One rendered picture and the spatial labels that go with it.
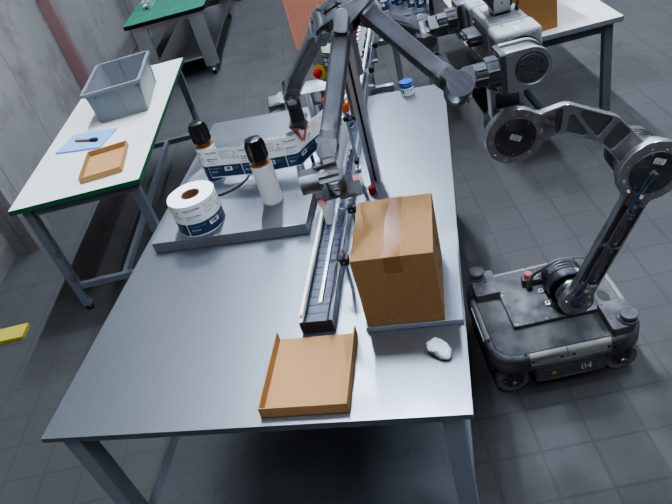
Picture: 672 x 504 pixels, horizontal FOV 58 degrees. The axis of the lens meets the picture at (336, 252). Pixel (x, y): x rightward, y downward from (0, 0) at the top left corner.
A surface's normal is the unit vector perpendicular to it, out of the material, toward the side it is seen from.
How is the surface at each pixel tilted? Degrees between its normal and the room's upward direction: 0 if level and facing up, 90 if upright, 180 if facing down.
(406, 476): 0
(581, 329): 0
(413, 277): 90
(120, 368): 0
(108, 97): 95
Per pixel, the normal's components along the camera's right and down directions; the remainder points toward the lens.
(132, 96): 0.15, 0.65
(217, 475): -0.23, -0.77
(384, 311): -0.11, 0.63
